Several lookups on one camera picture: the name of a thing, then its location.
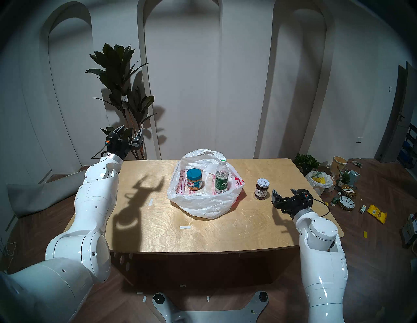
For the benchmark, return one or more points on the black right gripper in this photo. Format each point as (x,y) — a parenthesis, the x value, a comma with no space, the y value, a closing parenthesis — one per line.
(296,203)

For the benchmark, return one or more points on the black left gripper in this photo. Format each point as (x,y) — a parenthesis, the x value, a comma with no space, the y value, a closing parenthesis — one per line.
(119,146)

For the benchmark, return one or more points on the dark jam jar white lid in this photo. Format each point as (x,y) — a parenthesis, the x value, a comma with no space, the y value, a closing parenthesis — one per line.
(262,190)

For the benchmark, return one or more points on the water bottle green label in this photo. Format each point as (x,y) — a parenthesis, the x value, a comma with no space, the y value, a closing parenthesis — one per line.
(222,180)

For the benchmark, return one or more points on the peanut butter jar blue lid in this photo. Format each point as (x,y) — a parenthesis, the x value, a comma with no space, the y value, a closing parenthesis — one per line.
(194,179)

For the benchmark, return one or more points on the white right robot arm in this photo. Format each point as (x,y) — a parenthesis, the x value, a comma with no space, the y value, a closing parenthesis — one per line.
(322,280)

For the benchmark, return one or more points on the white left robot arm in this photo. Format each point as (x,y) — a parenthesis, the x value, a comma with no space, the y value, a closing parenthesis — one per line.
(91,202)

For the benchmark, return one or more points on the white bin bag yellow contents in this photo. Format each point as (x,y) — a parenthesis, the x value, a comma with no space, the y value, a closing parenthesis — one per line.
(321,182)

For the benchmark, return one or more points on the white plastic bag red print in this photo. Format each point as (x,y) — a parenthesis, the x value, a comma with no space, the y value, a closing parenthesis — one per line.
(202,205)

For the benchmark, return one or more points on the small green bushy plant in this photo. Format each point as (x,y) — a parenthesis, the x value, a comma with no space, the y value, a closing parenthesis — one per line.
(307,162)

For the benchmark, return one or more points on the small green bottle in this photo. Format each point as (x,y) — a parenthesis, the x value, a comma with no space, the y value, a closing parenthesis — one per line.
(335,201)

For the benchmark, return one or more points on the tiny potted green plant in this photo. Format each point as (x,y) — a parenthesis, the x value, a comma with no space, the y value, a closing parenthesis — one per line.
(344,178)

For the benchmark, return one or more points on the beige flower pot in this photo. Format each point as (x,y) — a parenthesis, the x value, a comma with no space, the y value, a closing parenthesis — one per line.
(338,164)

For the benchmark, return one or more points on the gold rimmed dish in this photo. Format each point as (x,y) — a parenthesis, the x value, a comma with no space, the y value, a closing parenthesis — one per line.
(349,191)

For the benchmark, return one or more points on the teal watering jug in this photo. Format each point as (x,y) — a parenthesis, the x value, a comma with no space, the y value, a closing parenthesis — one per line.
(354,177)

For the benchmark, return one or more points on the tall dark leafy plant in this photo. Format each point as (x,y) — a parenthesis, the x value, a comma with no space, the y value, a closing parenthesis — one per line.
(114,65)

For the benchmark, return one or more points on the small white green carton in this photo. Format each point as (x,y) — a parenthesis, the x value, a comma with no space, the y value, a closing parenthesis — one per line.
(362,209)

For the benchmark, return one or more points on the lying green glass bottle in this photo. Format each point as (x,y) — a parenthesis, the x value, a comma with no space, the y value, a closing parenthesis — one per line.
(357,164)

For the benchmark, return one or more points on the light wooden table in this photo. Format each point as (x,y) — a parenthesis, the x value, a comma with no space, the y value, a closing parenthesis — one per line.
(211,234)

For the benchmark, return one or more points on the yellow snack packet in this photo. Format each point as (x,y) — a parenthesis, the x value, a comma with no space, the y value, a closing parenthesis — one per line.
(377,214)

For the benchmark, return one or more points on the black star knob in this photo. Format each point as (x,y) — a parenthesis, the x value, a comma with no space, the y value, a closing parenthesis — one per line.
(159,298)
(263,296)

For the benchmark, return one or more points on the grey rolled mat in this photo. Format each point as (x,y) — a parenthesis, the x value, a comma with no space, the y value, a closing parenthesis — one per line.
(42,195)

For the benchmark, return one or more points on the cardboard box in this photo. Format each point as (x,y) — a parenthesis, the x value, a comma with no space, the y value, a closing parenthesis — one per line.
(410,228)

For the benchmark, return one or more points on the dark shelf blue crates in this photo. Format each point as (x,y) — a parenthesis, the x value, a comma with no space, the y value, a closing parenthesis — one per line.
(410,149)

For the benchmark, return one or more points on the dark grey door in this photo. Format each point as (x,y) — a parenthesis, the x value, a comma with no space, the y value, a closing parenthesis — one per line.
(399,120)

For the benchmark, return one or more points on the grey metal robot base plate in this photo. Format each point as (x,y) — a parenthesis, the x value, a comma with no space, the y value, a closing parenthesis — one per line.
(215,316)

